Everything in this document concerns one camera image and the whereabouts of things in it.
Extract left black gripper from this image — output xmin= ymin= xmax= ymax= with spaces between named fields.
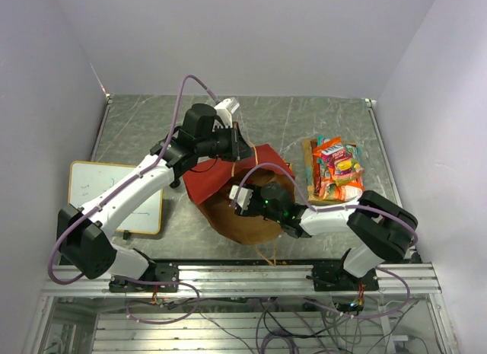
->
xmin=197 ymin=123 xmax=256 ymax=163

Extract red brown paper bag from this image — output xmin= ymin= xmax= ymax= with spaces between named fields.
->
xmin=183 ymin=144 xmax=295 ymax=253

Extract brown snack pouch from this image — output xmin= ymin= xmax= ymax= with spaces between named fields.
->
xmin=303 ymin=137 xmax=364 ymax=206

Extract small orange snack packet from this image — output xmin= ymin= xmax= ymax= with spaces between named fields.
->
xmin=318 ymin=181 xmax=364 ymax=203

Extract orange Fox's candy bag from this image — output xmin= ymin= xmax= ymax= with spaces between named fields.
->
xmin=312 ymin=136 xmax=347 ymax=164

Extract colourful small snack packets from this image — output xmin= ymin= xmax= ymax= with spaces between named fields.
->
xmin=325 ymin=156 xmax=364 ymax=186

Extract teal Fox's candy bag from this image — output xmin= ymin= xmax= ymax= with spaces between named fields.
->
xmin=312 ymin=136 xmax=360 ymax=160

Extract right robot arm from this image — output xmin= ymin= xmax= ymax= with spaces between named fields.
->
xmin=234 ymin=182 xmax=418 ymax=290

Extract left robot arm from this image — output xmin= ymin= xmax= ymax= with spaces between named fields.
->
xmin=54 ymin=97 xmax=253 ymax=291

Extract red capped black marker stamp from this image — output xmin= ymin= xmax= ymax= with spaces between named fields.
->
xmin=170 ymin=180 xmax=180 ymax=189

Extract small whiteboard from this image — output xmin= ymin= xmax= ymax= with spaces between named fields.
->
xmin=68 ymin=161 xmax=164 ymax=235

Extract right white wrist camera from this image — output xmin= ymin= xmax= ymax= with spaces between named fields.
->
xmin=229 ymin=185 xmax=253 ymax=215

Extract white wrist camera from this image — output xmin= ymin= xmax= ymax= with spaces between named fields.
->
xmin=213 ymin=97 xmax=240 ymax=129
xmin=229 ymin=185 xmax=253 ymax=215

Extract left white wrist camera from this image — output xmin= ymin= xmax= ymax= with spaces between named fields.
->
xmin=213 ymin=97 xmax=240 ymax=129

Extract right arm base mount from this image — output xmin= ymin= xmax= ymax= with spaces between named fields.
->
xmin=306 ymin=260 xmax=379 ymax=292

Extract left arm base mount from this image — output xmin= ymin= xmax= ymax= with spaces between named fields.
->
xmin=109 ymin=262 xmax=180 ymax=293

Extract cable tangle under table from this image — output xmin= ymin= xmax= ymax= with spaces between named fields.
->
xmin=125 ymin=269 xmax=419 ymax=354

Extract aluminium extrusion rail frame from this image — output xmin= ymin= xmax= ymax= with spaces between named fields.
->
xmin=41 ymin=263 xmax=441 ymax=298

